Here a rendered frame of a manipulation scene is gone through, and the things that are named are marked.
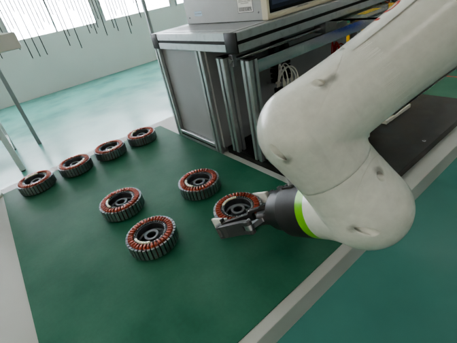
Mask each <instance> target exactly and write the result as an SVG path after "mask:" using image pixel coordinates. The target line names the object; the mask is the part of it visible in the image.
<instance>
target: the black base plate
mask: <svg viewBox="0 0 457 343"><path fill-rule="evenodd" d="M410 104H411V107H410V108H409V109H407V110H406V111H404V112H403V113H402V114H400V115H399V116H397V117H396V118H395V119H394V120H392V121H390V122H389V123H388V124H387V125H385V124H381V125H379V126H378V127H377V128H375V129H374V130H373V131H372V132H370V137H368V140H369V143H370V144H371V145H372V146H373V147H374V149H376V151H377V152H378V153H379V154H380V155H381V156H382V157H383V158H384V160H385V161H386V162H387V163H388V164H389V165H390V166H391V167H392V168H393V169H394V171H395V172H396V173H397V174H398V175H399V176H400V177H401V176H403V175H404V174H405V173H406V172H407V171H408V170H409V169H411V168H412V167H413V166H414V165H415V164H416V163H417V162H418V161H419V160H420V159H421V158H422V157H423V156H424V155H426V154H427V153H428V152H429V151H430V150H431V149H432V148H434V147H435V146H436V145H437V144H438V143H439V142H440V141H441V140H442V139H443V138H444V137H445V136H446V135H447V134H448V133H450V132H451V131H452V130H453V129H454V128H455V127H457V98H451V97H440V96H434V95H424V94H421V95H420V96H419V97H417V98H416V99H414V100H413V101H412V102H411V103H410ZM245 143H246V149H245V150H242V151H241V152H237V151H234V150H233V145H232V144H231V145H230V146H228V152H229V153H231V154H234V155H236V156H238V157H241V158H242V159H245V160H247V161H250V162H252V163H255V164H257V165H259V166H261V167H264V168H266V169H268V170H271V171H273V172H275V173H277V174H279V175H282V176H284V175H283V174H282V173H281V172H280V171H279V170H278V169H277V168H276V167H275V166H274V165H272V164H271V163H270V162H269V161H268V160H267V159H265V161H263V162H260V161H259V160H256V159H255V156H254V147H253V142H252V134H250V135H249V136H247V137H245ZM284 177H285V176H284Z"/></svg>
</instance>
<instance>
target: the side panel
mask: <svg viewBox="0 0 457 343"><path fill-rule="evenodd" d="M155 53H156V57H157V59H158V64H159V67H160V71H161V73H162V77H163V81H164V83H165V88H166V90H167V94H168V98H169V102H170V104H171V109H172V112H173V116H174V119H175V123H176V126H177V129H178V133H179V134H180V135H182V136H184V137H187V138H188V139H190V140H193V141H195V142H197V143H199V144H202V145H204V146H206V147H208V148H211V149H212V150H215V151H217V152H220V153H222V154H223V153H224V151H226V152H227V151H228V147H226V148H225V147H223V144H222V138H221V134H220V128H219V124H218V119H217V115H216V109H215V105H214V99H213V95H212V91H211V86H210V82H209V76H208V72H207V66H206V62H205V57H204V53H203V52H201V51H190V50H169V49H155Z"/></svg>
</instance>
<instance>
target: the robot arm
mask: <svg viewBox="0 0 457 343"><path fill-rule="evenodd" d="M456 69H457V0H398V1H397V2H396V3H395V4H393V5H392V6H391V7H390V8H388V9H387V10H386V11H385V12H384V13H383V14H382V15H380V16H379V17H378V18H376V19H375V20H374V21H373V22H372V23H371V24H369V25H368V26H367V27H366V28H364V29H363V30H362V31H361V32H360V33H358V34H357V35H355V36H354V37H353V38H352V39H351V40H350V41H348V42H347V43H345V44H344V45H342V47H340V49H338V50H337V51H335V52H334V53H332V54H331V55H330V56H328V57H327V58H326V59H324V60H323V61H322V62H320V63H318V64H317V65H316V66H315V67H313V68H312V69H310V70H309V71H307V72H306V73H304V74H303V75H302V76H300V77H299V78H297V79H296V80H294V81H293V82H291V83H290V84H288V85H287V86H285V87H284V88H282V89H281V90H279V91H278V92H276V93H275V94H274V95H273V96H272V97H271V98H270V99H269V100H268V101H267V102H266V104H265V105H264V107H263V109H262V110H261V113H260V116H259V118H258V124H257V138H258V143H259V146H260V149H261V150H262V152H263V154H264V155H265V157H266V158H267V160H268V161H269V162H270V163H271V164H272V165H274V166H275V167H276V168H277V169H278V170H279V171H280V172H281V173H282V174H283V175H284V176H285V177H286V179H287V181H288V183H287V184H285V185H284V186H282V185H281V186H278V187H277V190H275V191H274V189H273V190H270V191H269V192H268V191H264V192H259V193H253V194H254V195H256V196H258V198H260V200H261V202H262V204H261V205H260V206H258V207H256V208H252V209H251V210H250V211H249V212H248V213H246V214H242V215H241V216H237V217H235V218H231V219H227V218H212V220H211V221H212V223H213V224H214V227H215V229H216V231H217V232H218V235H219V236H220V239H224V238H231V237H235V236H239V235H246V234H247V235H254V234H255V233H256V230H255V228H256V227H259V226H262V225H271V226H272V227H274V228H276V229H278V230H281V231H284V232H286V233H287V234H288V235H291V236H294V237H301V238H316V239H324V240H333V241H336V242H340V243H342V244H345V245H347V246H350V247H352V248H356V249H359V250H381V249H384V248H387V247H390V246H392V245H394V244H396V243H397V242H399V241H400V240H401V239H403V238H404V237H405V235H406V234H407V233H408V231H409V230H410V229H411V226H412V224H413V221H414V218H415V214H416V204H415V199H414V197H413V193H412V192H411V189H410V188H409V186H408V184H407V183H406V181H404V179H402V178H401V177H400V176H399V175H398V174H397V173H396V172H395V171H394V169H393V168H392V167H391V166H390V165H389V164H388V163H387V162H386V161H385V160H384V158H383V157H382V156H381V155H380V154H379V153H378V152H377V151H376V149H374V147H373V146H372V145H371V144H370V143H369V140H368V137H369V134H370V132H372V131H373V130H374V129H375V128H377V127H378V126H379V125H381V124H382V123H383V122H384V121H385V120H386V119H388V118H389V117H390V116H392V115H395V114H396V113H398V112H399V111H400V110H402V109H403V108H404V107H405V106H406V105H408V104H409V103H411V102H412V101H413V100H414V99H416V98H417V97H419V96H420V95H421V94H422V93H424V92H425V91H427V90H428V89H429V88H430V87H432V86H434V85H435V84H436V83H438V82H439V81H440V80H442V79H443V78H444V77H446V76H448V75H449V74H450V73H452V72H453V71H454V70H456ZM255 212H256V215H255Z"/></svg>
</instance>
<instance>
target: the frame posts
mask: <svg viewBox="0 0 457 343"><path fill-rule="evenodd" d="M360 32H361V30H360V31H357V32H355V33H353V34H350V40H351V39H352V38H353V37H354V36H355V35H357V34H358V33H360ZM216 61H217V65H218V72H219V76H220V83H221V87H222V94H223V97H224V104H225V108H226V115H227V118H228V125H229V129H230V133H231V140H232V144H233V150H234V151H237V152H241V151H242V150H245V149H246V143H245V138H244V134H243V126H242V121H241V113H240V109H239V101H238V96H237V89H236V84H235V77H234V72H233V67H231V66H230V63H229V55H228V54H223V55H221V56H217V57H216ZM240 61H241V69H242V74H243V83H244V88H245V92H246V101H247V106H248V115H249V119H250V128H251V133H252V142H253V147H254V156H255V159H256V160H259V161H260V162H263V161H265V159H267V158H266V157H265V155H264V154H263V152H262V150H261V149H260V146H259V143H258V138H257V124H258V118H259V116H260V113H261V110H262V109H263V101H262V95H261V89H260V78H259V72H258V61H257V56H247V57H245V58H242V59H240Z"/></svg>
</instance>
